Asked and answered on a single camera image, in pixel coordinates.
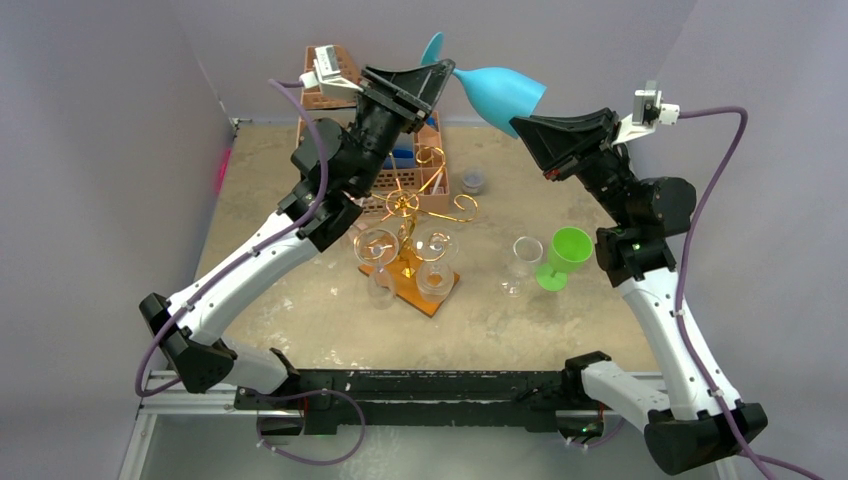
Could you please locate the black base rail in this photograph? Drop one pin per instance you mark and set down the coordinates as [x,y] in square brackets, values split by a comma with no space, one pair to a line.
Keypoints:
[536,401]

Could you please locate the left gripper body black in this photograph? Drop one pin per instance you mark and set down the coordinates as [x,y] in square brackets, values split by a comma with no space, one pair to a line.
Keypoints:
[384,118]

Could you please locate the green plastic goblet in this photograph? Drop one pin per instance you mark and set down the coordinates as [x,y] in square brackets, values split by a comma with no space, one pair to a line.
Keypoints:
[570,248]

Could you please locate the gold wire wine glass rack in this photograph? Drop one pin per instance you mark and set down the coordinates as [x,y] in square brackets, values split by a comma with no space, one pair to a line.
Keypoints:
[403,190]

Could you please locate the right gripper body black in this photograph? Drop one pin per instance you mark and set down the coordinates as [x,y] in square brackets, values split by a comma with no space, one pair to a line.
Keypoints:
[579,153]

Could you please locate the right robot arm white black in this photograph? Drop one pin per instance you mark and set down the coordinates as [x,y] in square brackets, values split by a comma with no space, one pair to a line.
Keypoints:
[701,418]

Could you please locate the small grey bottle cap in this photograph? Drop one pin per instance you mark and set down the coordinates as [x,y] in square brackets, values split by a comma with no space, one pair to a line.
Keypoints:
[473,181]

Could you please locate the pink plastic file organizer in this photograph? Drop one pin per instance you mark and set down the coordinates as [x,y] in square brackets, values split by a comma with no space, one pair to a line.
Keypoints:
[329,157]

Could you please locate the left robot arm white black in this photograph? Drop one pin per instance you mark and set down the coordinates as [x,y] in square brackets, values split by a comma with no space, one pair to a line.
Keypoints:
[189,325]

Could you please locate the clear wine glass hanging front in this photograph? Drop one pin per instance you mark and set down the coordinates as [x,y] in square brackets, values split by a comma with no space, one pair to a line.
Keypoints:
[436,247]

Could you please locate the tall clear flute glass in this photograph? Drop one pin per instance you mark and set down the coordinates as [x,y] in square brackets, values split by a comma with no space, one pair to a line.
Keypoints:
[376,248]

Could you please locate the white chalk stick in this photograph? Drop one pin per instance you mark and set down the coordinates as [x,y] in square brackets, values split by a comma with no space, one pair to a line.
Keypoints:
[437,185]

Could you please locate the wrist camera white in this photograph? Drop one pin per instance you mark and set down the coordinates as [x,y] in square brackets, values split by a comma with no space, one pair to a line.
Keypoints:
[650,110]
[331,71]

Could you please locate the blue plastic goblet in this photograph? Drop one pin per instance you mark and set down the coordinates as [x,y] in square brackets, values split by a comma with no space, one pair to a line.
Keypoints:
[498,94]

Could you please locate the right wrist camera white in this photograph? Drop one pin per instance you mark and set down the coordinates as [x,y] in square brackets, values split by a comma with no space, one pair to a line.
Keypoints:
[650,110]

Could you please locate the small clear goblet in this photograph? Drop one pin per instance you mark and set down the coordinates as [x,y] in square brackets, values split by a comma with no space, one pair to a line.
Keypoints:
[519,274]

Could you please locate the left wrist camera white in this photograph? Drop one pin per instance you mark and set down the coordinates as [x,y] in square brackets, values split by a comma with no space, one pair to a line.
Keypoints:
[331,71]

